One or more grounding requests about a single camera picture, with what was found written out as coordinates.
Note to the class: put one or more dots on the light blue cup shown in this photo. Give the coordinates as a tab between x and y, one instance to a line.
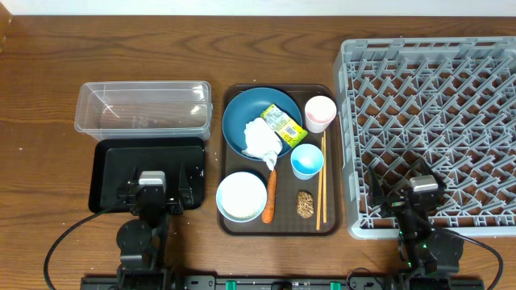
306	160

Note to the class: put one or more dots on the orange carrot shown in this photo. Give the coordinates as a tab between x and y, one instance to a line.
269	209

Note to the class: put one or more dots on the brown textured food piece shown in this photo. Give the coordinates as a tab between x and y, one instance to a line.
305	204

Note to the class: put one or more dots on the pink cup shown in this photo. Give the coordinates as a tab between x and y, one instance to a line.
319	111

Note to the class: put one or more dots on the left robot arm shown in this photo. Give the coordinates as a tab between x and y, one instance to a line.
142	240

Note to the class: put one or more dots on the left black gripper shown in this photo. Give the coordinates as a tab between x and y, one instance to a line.
151	197

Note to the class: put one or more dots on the black tray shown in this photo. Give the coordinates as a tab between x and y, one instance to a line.
114	160

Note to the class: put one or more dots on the yellow green snack wrapper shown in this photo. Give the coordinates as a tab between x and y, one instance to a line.
282	124

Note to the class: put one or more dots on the light blue rice bowl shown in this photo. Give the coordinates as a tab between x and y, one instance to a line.
241	196

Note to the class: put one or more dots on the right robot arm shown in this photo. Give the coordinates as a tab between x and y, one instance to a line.
432	255

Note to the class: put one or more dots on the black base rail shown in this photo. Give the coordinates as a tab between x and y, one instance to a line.
207	282

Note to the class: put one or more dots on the white napkin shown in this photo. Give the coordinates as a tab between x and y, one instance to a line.
262	142

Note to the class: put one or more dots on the wooden chopstick left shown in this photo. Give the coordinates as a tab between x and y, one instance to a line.
320	189

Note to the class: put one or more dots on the brown serving tray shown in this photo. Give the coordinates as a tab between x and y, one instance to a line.
286	221

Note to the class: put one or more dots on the dark blue plate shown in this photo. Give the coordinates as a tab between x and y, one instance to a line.
246	106

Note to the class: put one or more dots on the grey dishwasher rack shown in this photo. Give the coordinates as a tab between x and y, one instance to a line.
448	101

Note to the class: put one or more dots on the clear plastic bin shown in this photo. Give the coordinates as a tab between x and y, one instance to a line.
144	109

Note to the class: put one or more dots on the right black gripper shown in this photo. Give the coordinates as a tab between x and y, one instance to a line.
405	204

